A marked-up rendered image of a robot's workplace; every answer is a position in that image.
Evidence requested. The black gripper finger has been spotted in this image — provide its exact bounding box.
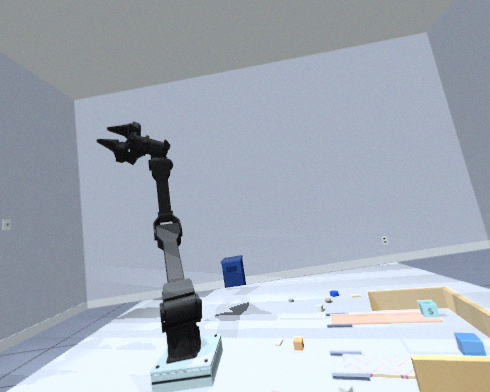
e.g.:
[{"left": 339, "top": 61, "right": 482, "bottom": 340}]
[
  {"left": 97, "top": 139, "right": 119, "bottom": 157},
  {"left": 107, "top": 123, "right": 131, "bottom": 139}
]

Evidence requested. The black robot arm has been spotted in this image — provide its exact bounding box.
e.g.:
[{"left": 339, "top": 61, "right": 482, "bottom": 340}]
[{"left": 148, "top": 139, "right": 203, "bottom": 364}]

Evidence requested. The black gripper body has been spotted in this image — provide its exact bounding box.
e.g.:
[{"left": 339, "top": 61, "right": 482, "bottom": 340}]
[{"left": 115, "top": 122, "right": 151, "bottom": 163}]

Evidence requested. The small orange-tan block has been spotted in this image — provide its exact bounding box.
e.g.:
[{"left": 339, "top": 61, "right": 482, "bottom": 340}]
[{"left": 293, "top": 337, "right": 304, "bottom": 351}]

